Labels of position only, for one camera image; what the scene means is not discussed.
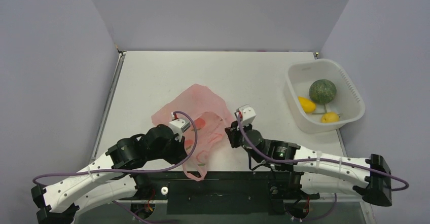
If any pink plastic bag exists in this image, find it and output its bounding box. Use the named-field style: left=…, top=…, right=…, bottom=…
left=151, top=84, right=235, bottom=181

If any yellow fake mango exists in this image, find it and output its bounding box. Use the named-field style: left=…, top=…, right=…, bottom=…
left=298, top=97, right=316, bottom=114

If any yellow fake pear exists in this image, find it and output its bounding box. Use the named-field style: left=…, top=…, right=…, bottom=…
left=320, top=111, right=340, bottom=123

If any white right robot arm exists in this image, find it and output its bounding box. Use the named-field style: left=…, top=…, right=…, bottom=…
left=225, top=121, right=392, bottom=207

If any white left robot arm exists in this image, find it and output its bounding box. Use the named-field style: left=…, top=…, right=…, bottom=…
left=31, top=119, right=190, bottom=223

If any green netted fake melon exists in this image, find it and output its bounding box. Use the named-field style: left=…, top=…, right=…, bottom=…
left=308, top=79, right=337, bottom=104

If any white plastic basket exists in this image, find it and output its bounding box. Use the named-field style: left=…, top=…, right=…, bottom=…
left=284, top=59, right=365, bottom=133

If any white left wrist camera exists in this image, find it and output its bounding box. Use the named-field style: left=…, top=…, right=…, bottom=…
left=168, top=113, right=191, bottom=142

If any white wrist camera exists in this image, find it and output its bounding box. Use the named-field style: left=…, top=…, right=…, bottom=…
left=168, top=113, right=191, bottom=142
left=235, top=104, right=256, bottom=127

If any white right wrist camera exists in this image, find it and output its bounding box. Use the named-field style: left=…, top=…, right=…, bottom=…
left=235, top=104, right=256, bottom=127

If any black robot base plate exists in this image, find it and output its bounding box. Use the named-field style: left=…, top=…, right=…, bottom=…
left=126, top=171, right=320, bottom=215

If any aluminium table edge rail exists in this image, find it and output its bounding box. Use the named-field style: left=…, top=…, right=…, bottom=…
left=90, top=51, right=127, bottom=162

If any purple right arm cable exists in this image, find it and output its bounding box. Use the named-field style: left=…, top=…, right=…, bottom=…
left=236, top=113, right=410, bottom=222

